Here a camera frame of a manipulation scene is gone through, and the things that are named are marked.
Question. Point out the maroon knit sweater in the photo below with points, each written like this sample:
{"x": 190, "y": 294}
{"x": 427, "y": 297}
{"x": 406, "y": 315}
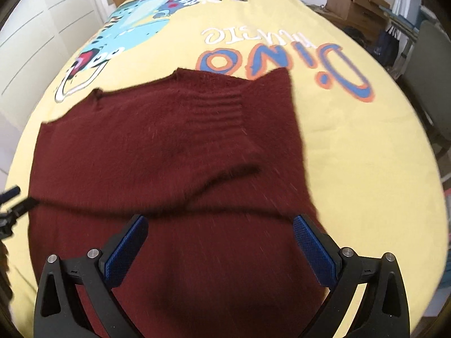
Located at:
{"x": 158, "y": 148}

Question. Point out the white wardrobe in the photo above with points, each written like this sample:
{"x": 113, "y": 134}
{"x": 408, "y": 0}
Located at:
{"x": 38, "y": 35}

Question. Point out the yellow dinosaur print bedspread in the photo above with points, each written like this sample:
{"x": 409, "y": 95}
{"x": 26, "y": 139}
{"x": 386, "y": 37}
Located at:
{"x": 352, "y": 148}

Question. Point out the dark blue bag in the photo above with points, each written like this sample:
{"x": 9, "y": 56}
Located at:
{"x": 387, "y": 47}

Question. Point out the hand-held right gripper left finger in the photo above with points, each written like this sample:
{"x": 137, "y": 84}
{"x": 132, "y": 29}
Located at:
{"x": 125, "y": 250}

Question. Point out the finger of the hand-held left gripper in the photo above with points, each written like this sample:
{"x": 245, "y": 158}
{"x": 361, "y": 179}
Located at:
{"x": 10, "y": 193}
{"x": 23, "y": 206}

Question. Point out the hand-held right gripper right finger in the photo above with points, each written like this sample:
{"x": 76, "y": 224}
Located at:
{"x": 313, "y": 250}

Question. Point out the grey-green chair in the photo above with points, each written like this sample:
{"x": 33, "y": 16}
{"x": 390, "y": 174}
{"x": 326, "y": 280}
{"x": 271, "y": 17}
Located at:
{"x": 428, "y": 77}

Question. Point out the wooden cabinet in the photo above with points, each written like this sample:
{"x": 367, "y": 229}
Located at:
{"x": 352, "y": 1}

